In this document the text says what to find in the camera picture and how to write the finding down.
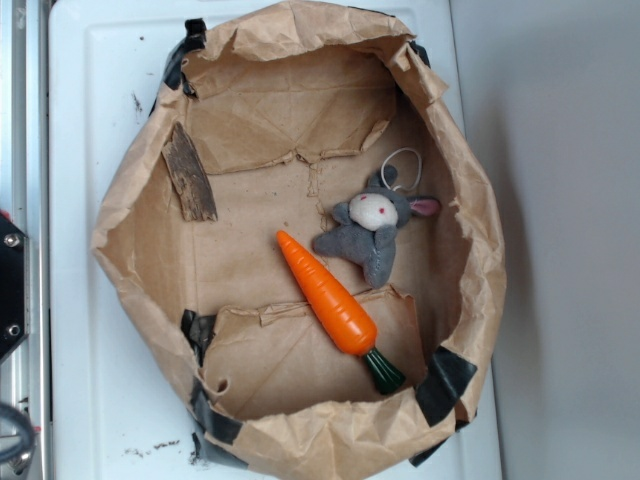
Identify white plastic tray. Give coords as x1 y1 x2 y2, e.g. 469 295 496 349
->
47 0 505 480

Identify orange plastic toy carrot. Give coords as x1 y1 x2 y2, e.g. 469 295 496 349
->
276 230 406 395

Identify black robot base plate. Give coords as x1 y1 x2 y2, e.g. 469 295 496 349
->
0 210 26 362

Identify aluminium frame rail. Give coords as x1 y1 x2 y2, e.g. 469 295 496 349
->
1 1 54 479

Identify brown bark wood piece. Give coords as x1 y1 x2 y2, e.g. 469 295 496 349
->
162 122 218 222

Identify grey cable loop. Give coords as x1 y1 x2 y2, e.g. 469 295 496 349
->
0 402 37 476

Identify brown paper lined box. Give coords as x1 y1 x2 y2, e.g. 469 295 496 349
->
92 1 506 479

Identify grey plush bunny keychain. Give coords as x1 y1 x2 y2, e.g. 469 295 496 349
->
312 159 442 289

